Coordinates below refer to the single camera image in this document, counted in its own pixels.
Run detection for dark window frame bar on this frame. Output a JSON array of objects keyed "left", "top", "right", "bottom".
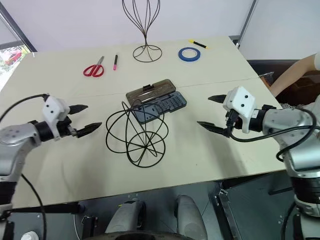
[{"left": 0, "top": 0, "right": 38, "bottom": 53}]

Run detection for black metal frame bracket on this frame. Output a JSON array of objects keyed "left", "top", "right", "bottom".
[{"left": 211, "top": 186, "right": 242, "bottom": 240}]

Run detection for yellow and black marker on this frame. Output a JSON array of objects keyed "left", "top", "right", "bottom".
[{"left": 187, "top": 39, "right": 209, "bottom": 50}]

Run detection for red handled scissors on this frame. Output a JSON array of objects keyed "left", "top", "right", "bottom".
[{"left": 83, "top": 55, "right": 105, "bottom": 78}]

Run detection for round black wire hat stand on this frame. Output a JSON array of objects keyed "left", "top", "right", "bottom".
[{"left": 105, "top": 99, "right": 170, "bottom": 168}]

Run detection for grey aluminium post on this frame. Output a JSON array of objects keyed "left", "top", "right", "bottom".
[{"left": 238, "top": 0, "right": 259, "bottom": 48}]

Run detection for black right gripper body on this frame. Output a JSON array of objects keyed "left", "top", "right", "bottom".
[{"left": 224, "top": 109, "right": 243, "bottom": 136}]

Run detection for tall black wire hat stand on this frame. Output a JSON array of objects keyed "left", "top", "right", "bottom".
[{"left": 121, "top": 0, "right": 163, "bottom": 63}]

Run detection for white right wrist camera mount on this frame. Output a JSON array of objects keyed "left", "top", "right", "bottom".
[{"left": 222, "top": 86, "right": 258, "bottom": 134}]

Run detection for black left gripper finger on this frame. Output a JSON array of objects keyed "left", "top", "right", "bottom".
[
  {"left": 68, "top": 104, "right": 89, "bottom": 116},
  {"left": 74, "top": 121, "right": 103, "bottom": 139}
]

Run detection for grey rounded shell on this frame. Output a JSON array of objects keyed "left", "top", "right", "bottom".
[
  {"left": 104, "top": 199, "right": 146, "bottom": 237},
  {"left": 174, "top": 194, "right": 208, "bottom": 240}
]

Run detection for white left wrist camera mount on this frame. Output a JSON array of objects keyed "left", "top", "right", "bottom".
[{"left": 41, "top": 95, "right": 71, "bottom": 142}]

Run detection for grey tool case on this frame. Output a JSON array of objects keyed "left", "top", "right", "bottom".
[{"left": 125, "top": 78, "right": 188, "bottom": 125}]

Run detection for blue tape roll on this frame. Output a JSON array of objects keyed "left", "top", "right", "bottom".
[{"left": 178, "top": 46, "right": 202, "bottom": 63}]

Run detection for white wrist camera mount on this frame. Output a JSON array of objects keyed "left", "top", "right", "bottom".
[
  {"left": 222, "top": 86, "right": 258, "bottom": 134},
  {"left": 41, "top": 95, "right": 71, "bottom": 142}
]

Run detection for black table frame bar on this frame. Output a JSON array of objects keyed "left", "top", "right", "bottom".
[{"left": 9, "top": 202, "right": 81, "bottom": 215}]

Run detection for black furniture beside table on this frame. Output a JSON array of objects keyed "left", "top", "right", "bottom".
[{"left": 246, "top": 58, "right": 320, "bottom": 106}]

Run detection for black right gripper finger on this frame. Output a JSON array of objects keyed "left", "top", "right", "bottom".
[
  {"left": 196, "top": 121, "right": 231, "bottom": 138},
  {"left": 207, "top": 93, "right": 228, "bottom": 104}
]

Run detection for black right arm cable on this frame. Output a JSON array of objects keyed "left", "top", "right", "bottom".
[{"left": 226, "top": 106, "right": 318, "bottom": 163}]

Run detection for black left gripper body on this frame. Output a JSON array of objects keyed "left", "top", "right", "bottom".
[{"left": 56, "top": 114, "right": 78, "bottom": 139}]

